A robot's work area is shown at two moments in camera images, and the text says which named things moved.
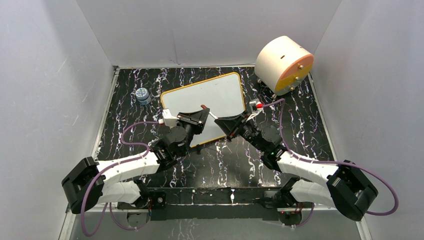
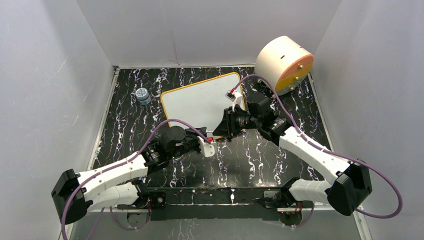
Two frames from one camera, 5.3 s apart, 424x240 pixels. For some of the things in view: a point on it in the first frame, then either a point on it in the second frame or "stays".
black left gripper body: (191, 129) → (191, 142)
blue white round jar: (143, 96) stays
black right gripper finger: (243, 116) → (229, 111)
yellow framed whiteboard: (223, 95) stays
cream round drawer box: (282, 64) stays
